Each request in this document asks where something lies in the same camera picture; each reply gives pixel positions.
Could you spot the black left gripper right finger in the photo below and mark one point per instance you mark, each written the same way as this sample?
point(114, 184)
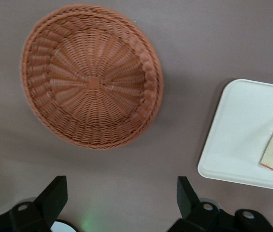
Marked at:
point(199, 220)

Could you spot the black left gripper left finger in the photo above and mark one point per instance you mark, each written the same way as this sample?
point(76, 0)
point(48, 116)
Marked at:
point(42, 212)

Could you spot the beige rectangular tray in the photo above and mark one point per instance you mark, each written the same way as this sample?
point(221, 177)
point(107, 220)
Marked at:
point(235, 133)

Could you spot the round brown wicker basket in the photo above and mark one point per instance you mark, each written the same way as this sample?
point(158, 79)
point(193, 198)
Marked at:
point(92, 82)

